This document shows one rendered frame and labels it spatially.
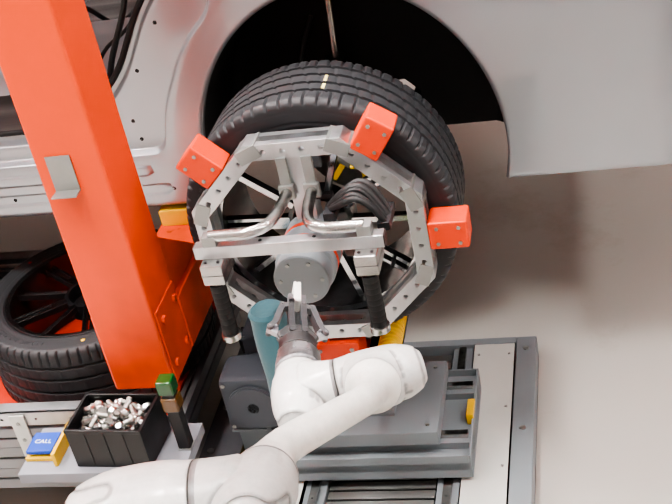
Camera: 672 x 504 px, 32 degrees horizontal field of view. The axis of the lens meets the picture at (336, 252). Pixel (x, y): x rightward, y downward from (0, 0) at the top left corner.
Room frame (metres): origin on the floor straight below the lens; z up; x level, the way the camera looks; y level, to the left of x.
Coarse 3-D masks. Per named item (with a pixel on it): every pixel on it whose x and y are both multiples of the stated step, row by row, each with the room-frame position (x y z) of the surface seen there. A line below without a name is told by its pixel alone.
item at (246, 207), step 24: (240, 192) 2.62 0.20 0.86; (264, 192) 2.44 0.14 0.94; (336, 192) 2.41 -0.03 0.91; (240, 216) 2.47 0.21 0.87; (264, 216) 2.45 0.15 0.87; (288, 216) 2.43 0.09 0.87; (360, 216) 2.38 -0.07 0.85; (408, 240) 2.50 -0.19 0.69; (240, 264) 2.45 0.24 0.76; (264, 264) 2.45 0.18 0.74; (384, 264) 2.49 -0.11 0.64; (408, 264) 2.36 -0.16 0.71; (264, 288) 2.44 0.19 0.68; (336, 288) 2.47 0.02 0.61; (360, 288) 2.39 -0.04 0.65; (384, 288) 2.37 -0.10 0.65
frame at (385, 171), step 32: (320, 128) 2.34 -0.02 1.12; (256, 160) 2.33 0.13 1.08; (352, 160) 2.27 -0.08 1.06; (384, 160) 2.29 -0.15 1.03; (224, 192) 2.36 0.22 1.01; (416, 192) 2.24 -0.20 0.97; (416, 224) 2.24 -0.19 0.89; (416, 256) 2.24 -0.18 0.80; (256, 288) 2.40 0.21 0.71; (416, 288) 2.25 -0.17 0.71; (352, 320) 2.31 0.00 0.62
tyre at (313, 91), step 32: (320, 64) 2.56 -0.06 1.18; (352, 64) 2.56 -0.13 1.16; (256, 96) 2.49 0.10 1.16; (288, 96) 2.41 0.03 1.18; (320, 96) 2.39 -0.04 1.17; (352, 96) 2.40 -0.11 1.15; (384, 96) 2.43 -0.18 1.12; (416, 96) 2.51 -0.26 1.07; (224, 128) 2.44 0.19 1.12; (256, 128) 2.41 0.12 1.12; (288, 128) 2.39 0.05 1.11; (352, 128) 2.35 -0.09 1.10; (416, 128) 2.37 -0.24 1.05; (448, 128) 2.51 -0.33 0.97; (416, 160) 2.32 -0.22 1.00; (448, 160) 2.39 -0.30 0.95; (192, 192) 2.47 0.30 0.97; (448, 192) 2.31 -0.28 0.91; (192, 224) 2.47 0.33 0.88; (448, 256) 2.31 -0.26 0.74
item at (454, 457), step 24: (456, 384) 2.53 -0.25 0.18; (480, 384) 2.59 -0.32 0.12; (456, 408) 2.47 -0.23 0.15; (456, 432) 2.34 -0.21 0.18; (312, 456) 2.40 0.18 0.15; (336, 456) 2.38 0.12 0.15; (360, 456) 2.36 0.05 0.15; (384, 456) 2.34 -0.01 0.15; (408, 456) 2.30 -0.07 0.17; (432, 456) 2.28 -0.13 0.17; (456, 456) 2.26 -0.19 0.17; (312, 480) 2.37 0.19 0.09
